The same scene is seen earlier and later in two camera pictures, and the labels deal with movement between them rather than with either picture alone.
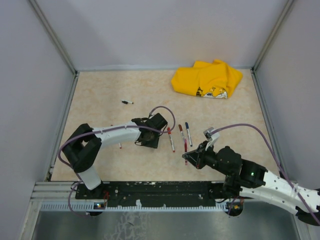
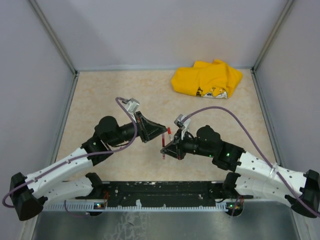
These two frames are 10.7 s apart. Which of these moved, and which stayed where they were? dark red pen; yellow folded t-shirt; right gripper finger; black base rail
Moved: right gripper finger; dark red pen
Stayed: yellow folded t-shirt; black base rail
